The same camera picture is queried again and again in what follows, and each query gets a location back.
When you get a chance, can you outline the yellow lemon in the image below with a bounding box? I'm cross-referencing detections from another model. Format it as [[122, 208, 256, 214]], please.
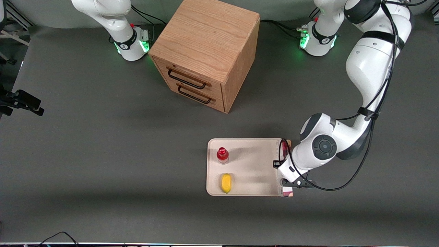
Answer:
[[221, 173, 233, 194]]

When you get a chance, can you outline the wooden drawer front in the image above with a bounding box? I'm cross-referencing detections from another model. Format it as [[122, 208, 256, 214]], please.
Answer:
[[153, 57, 224, 101], [165, 80, 226, 114]]

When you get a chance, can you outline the red drink bottle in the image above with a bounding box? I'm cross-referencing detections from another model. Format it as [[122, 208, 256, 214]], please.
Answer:
[[216, 147, 229, 164]]

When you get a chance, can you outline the black arm-mounted cable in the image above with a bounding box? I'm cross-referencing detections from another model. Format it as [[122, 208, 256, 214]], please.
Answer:
[[278, 0, 429, 192]]

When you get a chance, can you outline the beige plastic tray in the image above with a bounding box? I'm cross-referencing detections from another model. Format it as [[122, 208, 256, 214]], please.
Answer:
[[206, 138, 287, 197]]

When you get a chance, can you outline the black base power cable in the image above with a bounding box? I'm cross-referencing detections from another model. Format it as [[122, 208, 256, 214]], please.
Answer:
[[131, 5, 167, 26], [260, 19, 309, 39]]

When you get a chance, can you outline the red cookie box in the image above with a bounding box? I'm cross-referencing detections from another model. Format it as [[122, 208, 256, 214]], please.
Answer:
[[281, 138, 295, 198]]

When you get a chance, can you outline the thin black cable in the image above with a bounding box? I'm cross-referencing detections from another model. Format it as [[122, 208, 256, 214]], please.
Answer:
[[34, 232, 79, 247]]

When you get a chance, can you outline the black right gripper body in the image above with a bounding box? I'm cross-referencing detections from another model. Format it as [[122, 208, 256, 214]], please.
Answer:
[[0, 86, 16, 116]]

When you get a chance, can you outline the wooden drawer cabinet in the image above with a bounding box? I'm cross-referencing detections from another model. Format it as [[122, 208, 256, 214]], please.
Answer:
[[148, 0, 261, 114]]

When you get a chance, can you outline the white frame bar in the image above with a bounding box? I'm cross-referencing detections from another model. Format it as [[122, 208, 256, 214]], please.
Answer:
[[0, 30, 31, 47]]

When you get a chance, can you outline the black drawer handle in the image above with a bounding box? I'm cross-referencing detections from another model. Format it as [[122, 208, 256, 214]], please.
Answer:
[[167, 68, 211, 90], [177, 84, 216, 104]]

